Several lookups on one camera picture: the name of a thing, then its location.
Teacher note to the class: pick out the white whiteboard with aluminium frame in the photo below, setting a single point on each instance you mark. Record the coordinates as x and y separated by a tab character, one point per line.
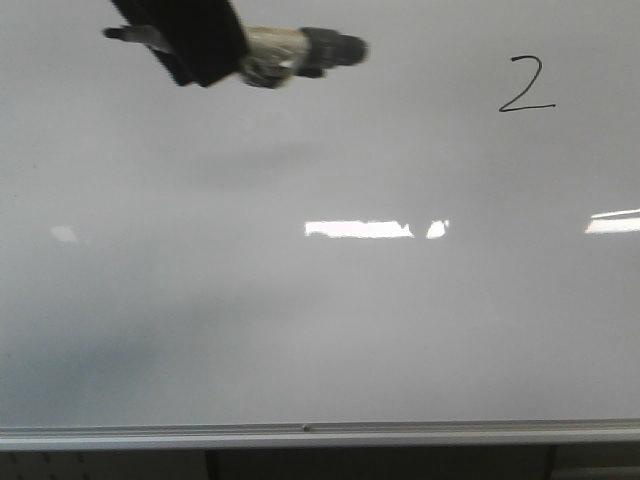
438	246

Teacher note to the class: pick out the black whiteboard marker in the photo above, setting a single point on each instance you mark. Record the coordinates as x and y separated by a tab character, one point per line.
274	55

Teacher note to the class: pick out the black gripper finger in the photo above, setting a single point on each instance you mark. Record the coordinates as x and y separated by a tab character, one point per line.
180	64
209	29

